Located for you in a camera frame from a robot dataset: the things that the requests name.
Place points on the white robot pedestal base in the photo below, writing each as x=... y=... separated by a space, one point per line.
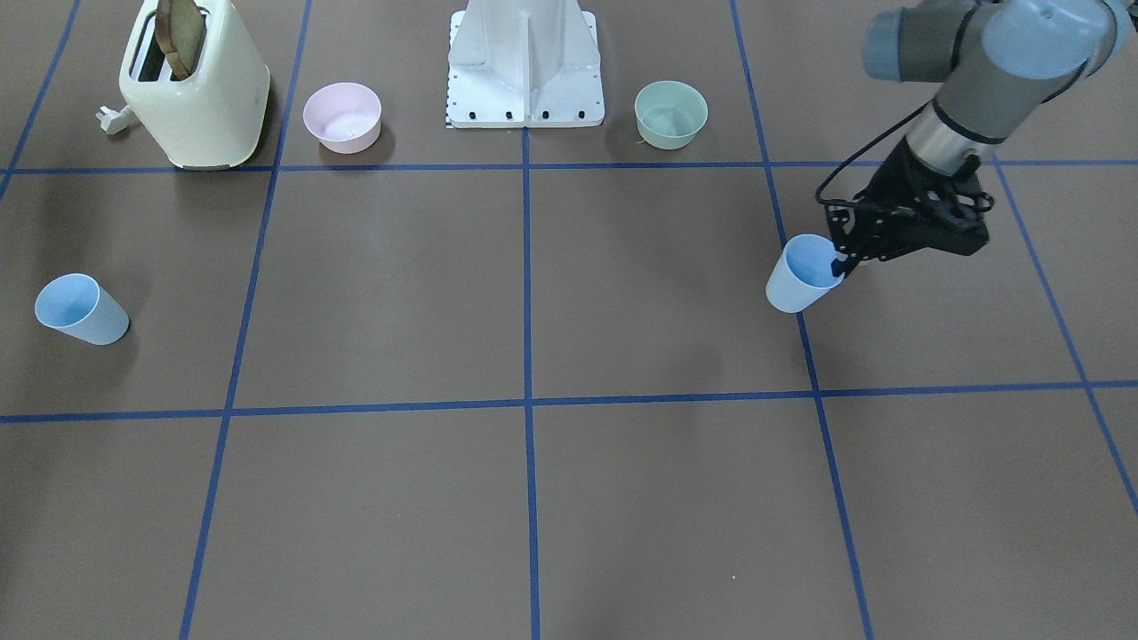
x=524 y=64

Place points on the blue cup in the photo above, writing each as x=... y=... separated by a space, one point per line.
x=802 y=274
x=77 y=305

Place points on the cream two-slot toaster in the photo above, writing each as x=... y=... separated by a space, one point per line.
x=213 y=119

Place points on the white toaster plug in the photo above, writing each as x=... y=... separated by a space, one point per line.
x=112 y=121

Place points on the green plastic bowl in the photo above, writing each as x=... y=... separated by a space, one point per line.
x=669 y=114

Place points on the pink plastic bowl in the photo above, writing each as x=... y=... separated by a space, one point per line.
x=345 y=118

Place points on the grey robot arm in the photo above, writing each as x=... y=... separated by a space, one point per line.
x=994 y=63

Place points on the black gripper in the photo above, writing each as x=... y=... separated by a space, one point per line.
x=895 y=188

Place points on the brown toast slice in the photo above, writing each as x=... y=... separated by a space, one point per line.
x=179 y=33

